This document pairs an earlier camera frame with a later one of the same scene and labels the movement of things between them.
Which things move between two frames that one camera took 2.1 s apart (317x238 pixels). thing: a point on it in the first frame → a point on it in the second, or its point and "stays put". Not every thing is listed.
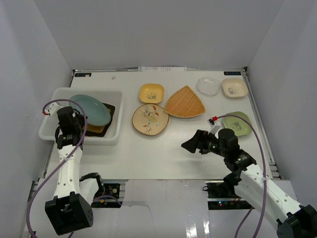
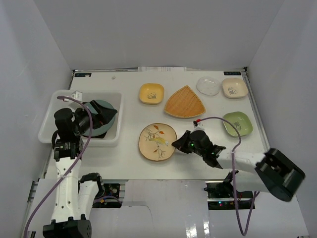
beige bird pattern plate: [150, 119] → [155, 142]
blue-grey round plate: [96, 113] → [106, 127]
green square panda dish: [240, 127] stays put
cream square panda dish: [234, 88] stays put
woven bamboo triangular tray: [184, 103] stays put
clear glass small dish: [208, 86] stays put
